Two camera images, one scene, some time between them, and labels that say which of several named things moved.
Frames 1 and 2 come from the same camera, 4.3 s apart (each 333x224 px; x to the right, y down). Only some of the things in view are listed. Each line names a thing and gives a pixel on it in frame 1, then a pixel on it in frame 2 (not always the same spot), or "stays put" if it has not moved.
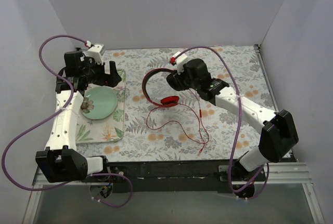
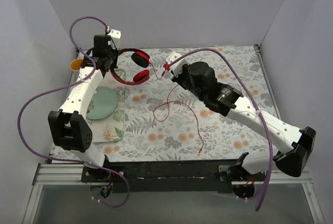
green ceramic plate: x=99 y=102 stays put
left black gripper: x=108 y=76 -> x=108 y=64
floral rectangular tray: x=110 y=130 stays put
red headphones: x=168 y=102 -> x=141 y=58
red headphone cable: x=200 y=117 -> x=166 y=68
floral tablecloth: x=164 y=124 stays put
